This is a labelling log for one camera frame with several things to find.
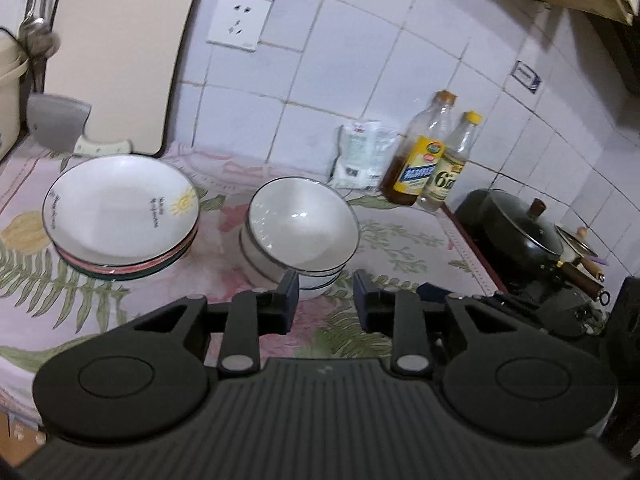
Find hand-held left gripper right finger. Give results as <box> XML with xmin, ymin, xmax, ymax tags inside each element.
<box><xmin>352</xmin><ymin>269</ymin><xmax>511</xmax><ymax>376</ymax></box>

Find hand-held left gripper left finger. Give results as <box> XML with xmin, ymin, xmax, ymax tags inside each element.
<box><xmin>134</xmin><ymin>269</ymin><xmax>301</xmax><ymax>378</ymax></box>

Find white bowl with dark rim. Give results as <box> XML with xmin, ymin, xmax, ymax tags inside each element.
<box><xmin>239</xmin><ymin>225</ymin><xmax>347</xmax><ymax>292</ymax></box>
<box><xmin>246</xmin><ymin>176</ymin><xmax>362</xmax><ymax>279</ymax></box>
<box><xmin>250</xmin><ymin>272</ymin><xmax>342</xmax><ymax>303</ymax></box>

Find green-rimmed plate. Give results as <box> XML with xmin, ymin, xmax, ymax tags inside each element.
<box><xmin>75</xmin><ymin>250</ymin><xmax>188</xmax><ymax>281</ymax></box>

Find pink-rimmed plate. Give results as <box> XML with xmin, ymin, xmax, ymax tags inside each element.
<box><xmin>56</xmin><ymin>240</ymin><xmax>197</xmax><ymax>278</ymax></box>

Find white plate with sun print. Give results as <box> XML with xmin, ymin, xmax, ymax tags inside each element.
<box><xmin>41</xmin><ymin>155</ymin><xmax>201</xmax><ymax>267</ymax></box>

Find floral tablecloth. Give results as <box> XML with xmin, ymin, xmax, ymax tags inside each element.
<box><xmin>0</xmin><ymin>140</ymin><xmax>507</xmax><ymax>413</ymax></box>

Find vinegar bottle with yellow cap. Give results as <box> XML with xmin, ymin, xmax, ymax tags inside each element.
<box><xmin>416</xmin><ymin>111</ymin><xmax>484</xmax><ymax>213</ymax></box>

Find oil bottle with orange cap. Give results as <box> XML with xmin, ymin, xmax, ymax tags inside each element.
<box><xmin>381</xmin><ymin>90</ymin><xmax>458</xmax><ymax>207</ymax></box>

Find white salt bag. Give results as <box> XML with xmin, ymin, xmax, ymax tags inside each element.
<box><xmin>330</xmin><ymin>120</ymin><xmax>400</xmax><ymax>192</ymax></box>

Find white cutting board stand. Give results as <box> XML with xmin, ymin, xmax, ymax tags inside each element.
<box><xmin>74</xmin><ymin>134</ymin><xmax>135</xmax><ymax>157</ymax></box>

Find white cutting board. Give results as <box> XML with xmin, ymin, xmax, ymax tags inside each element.
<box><xmin>44</xmin><ymin>0</ymin><xmax>212</xmax><ymax>158</ymax></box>

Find white rice cooker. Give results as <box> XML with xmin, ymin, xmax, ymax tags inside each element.
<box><xmin>0</xmin><ymin>27</ymin><xmax>31</xmax><ymax>162</ymax></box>

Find hanging metal spoons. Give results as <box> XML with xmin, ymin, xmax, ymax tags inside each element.
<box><xmin>19</xmin><ymin>0</ymin><xmax>60</xmax><ymax>95</ymax></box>

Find pan with wooden handle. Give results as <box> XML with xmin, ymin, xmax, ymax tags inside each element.
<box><xmin>552</xmin><ymin>224</ymin><xmax>612</xmax><ymax>307</ymax></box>

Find blue-bordered wall sticker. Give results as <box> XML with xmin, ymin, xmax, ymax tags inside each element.
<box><xmin>512</xmin><ymin>60</ymin><xmax>544</xmax><ymax>94</ymax></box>

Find white wall socket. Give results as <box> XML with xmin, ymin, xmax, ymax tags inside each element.
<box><xmin>206</xmin><ymin>0</ymin><xmax>275</xmax><ymax>53</ymax></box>

